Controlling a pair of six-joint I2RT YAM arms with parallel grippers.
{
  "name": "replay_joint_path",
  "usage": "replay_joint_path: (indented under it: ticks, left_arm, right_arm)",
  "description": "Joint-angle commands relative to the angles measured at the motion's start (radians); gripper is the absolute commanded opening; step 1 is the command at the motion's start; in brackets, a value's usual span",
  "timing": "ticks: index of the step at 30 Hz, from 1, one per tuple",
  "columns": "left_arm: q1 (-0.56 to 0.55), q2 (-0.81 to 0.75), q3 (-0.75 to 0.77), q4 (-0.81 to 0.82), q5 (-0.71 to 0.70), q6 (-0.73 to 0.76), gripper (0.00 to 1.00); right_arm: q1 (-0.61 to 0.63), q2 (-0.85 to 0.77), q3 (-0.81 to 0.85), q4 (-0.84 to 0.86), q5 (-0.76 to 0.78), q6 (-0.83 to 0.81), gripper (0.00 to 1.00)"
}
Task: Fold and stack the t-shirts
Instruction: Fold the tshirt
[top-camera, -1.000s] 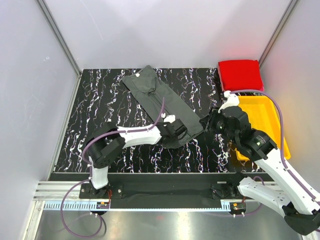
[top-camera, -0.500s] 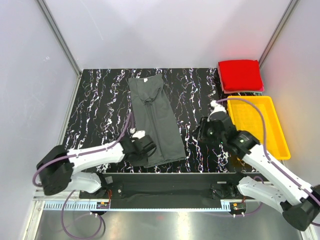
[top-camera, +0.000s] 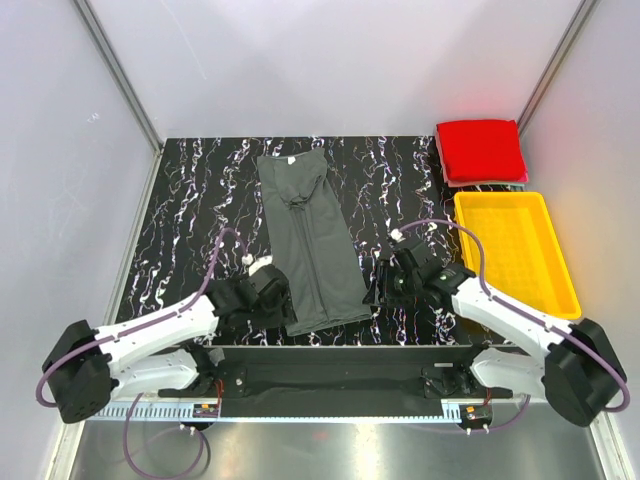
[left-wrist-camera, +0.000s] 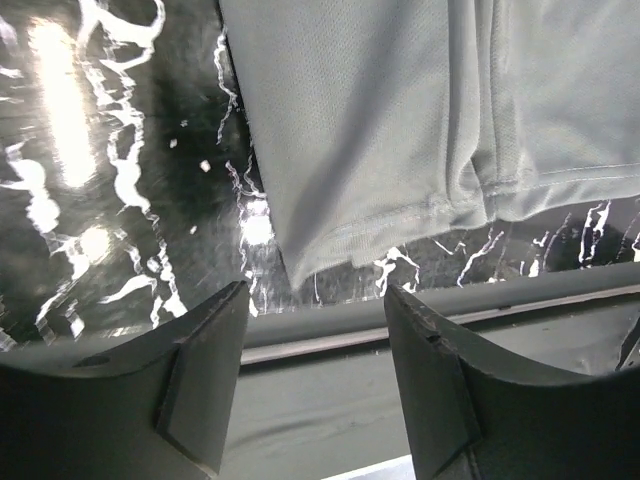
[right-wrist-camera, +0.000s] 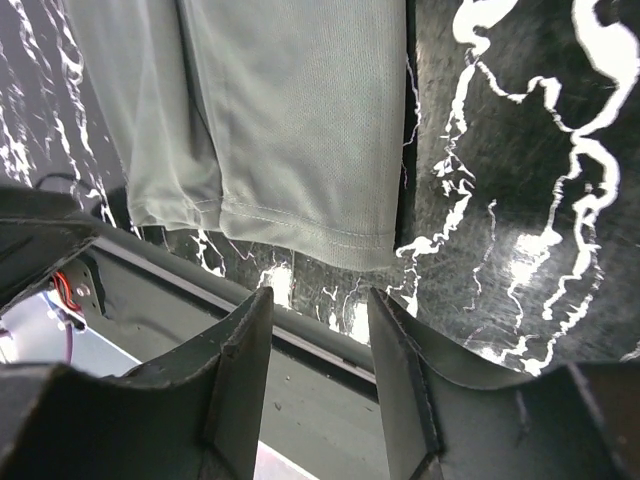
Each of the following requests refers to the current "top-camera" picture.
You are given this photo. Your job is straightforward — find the aluminium frame post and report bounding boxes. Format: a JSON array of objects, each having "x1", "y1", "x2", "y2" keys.
[
  {"x1": 71, "y1": 0, "x2": 164, "y2": 155},
  {"x1": 517, "y1": 0, "x2": 600, "y2": 138}
]

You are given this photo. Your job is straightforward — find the aluminium rail profile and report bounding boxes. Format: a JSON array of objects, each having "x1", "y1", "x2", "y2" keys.
[{"x1": 64, "y1": 362, "x2": 611, "y2": 401}]

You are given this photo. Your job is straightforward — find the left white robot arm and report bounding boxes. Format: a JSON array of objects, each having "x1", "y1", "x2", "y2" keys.
[{"x1": 36, "y1": 258, "x2": 296, "y2": 424}]

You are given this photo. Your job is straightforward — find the yellow plastic bin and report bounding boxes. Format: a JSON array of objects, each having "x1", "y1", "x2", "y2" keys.
[{"x1": 454, "y1": 192, "x2": 582, "y2": 321}]

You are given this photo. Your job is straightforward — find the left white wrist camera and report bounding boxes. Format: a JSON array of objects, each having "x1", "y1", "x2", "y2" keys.
[{"x1": 241, "y1": 254, "x2": 273, "y2": 276}]

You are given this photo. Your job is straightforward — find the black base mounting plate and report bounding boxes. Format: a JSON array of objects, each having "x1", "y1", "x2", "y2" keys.
[{"x1": 175, "y1": 345, "x2": 488, "y2": 409}]

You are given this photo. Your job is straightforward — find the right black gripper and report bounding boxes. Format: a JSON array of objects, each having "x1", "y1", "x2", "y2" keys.
[{"x1": 362, "y1": 259, "x2": 422, "y2": 309}]

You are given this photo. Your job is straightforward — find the left aluminium frame post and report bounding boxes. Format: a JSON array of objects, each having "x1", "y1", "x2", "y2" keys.
[{"x1": 71, "y1": 0, "x2": 164, "y2": 155}]

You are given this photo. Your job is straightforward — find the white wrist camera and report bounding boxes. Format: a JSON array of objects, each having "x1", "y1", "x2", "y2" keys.
[
  {"x1": 241, "y1": 254, "x2": 273, "y2": 276},
  {"x1": 389, "y1": 228, "x2": 406, "y2": 245}
]

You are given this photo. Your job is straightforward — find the grey t-shirt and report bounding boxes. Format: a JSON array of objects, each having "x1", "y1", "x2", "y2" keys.
[{"x1": 257, "y1": 147, "x2": 371, "y2": 336}]

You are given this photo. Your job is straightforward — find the right aluminium frame post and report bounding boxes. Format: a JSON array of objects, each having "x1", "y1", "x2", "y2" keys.
[{"x1": 517, "y1": 0, "x2": 600, "y2": 138}]

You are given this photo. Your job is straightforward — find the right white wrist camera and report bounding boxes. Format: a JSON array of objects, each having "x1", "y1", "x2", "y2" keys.
[{"x1": 389, "y1": 228, "x2": 406, "y2": 245}]

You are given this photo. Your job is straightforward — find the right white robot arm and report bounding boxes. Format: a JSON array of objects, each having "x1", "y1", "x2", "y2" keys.
[{"x1": 363, "y1": 238, "x2": 630, "y2": 427}]

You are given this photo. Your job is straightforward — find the folded red t-shirt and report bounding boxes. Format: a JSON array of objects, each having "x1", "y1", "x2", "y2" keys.
[{"x1": 435, "y1": 119, "x2": 528, "y2": 186}]

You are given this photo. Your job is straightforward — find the white slotted cable duct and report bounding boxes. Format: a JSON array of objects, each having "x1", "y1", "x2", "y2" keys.
[{"x1": 93, "y1": 399, "x2": 461, "y2": 424}]

